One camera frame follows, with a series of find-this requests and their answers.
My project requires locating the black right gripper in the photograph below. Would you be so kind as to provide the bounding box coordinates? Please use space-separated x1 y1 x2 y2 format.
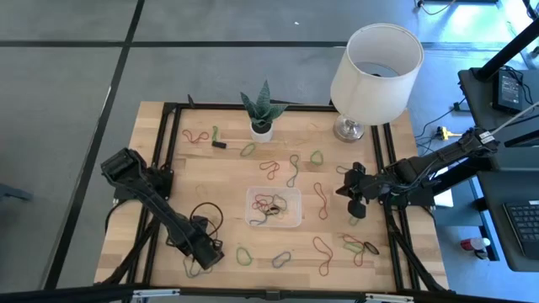
336 162 382 220

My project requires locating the silver aluminium bracket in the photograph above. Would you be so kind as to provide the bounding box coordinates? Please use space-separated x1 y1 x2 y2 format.
365 293 415 303
132 288 181 300

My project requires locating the white lamp shade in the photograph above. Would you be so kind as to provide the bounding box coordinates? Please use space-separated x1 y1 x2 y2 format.
329 23 425 126

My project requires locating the yellow plug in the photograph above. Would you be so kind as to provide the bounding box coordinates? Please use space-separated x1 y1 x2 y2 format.
435 125 463 141

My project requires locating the yellow rubber band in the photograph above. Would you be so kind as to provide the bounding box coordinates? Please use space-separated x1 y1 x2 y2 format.
293 121 320 146

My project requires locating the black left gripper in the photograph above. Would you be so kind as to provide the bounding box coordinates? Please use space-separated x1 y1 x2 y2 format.
187 230 225 271

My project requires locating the white plant pot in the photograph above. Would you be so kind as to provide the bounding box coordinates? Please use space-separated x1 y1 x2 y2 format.
249 120 275 144

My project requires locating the black floor cable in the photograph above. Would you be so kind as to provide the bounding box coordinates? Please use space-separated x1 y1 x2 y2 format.
415 0 459 17
414 96 468 157

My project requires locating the black office desk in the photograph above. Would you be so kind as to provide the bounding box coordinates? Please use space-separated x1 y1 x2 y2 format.
457 66 539 149
476 147 539 273

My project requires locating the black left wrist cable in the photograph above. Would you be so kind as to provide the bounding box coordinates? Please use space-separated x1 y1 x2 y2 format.
189 201 225 242

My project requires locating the black computer keyboard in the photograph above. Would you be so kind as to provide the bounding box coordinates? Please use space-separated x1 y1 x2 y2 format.
503 200 539 260

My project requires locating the green snake plant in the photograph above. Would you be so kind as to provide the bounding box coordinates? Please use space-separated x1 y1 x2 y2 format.
239 79 290 130

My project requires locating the silver lamp base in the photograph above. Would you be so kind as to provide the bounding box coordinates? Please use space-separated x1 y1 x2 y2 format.
333 113 366 143

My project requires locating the black diagonal pole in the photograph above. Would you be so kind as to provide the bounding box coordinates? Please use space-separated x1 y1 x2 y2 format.
475 19 539 82

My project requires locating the clear plastic bin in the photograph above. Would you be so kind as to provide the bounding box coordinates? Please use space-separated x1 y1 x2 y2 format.
244 186 303 229

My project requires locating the black power box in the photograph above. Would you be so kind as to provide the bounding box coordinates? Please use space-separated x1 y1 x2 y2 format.
492 68 526 114

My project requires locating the white cable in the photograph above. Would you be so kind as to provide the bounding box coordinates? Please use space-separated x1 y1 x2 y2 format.
490 100 539 136

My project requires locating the blue rubber band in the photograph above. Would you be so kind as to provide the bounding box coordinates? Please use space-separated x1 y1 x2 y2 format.
248 211 271 226
271 251 292 269

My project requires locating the red white bottle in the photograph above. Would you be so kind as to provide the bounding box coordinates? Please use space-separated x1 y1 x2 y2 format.
460 237 492 261

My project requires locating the teal rubber band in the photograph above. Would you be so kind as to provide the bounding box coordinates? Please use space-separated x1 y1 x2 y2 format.
183 257 214 279
286 154 301 189

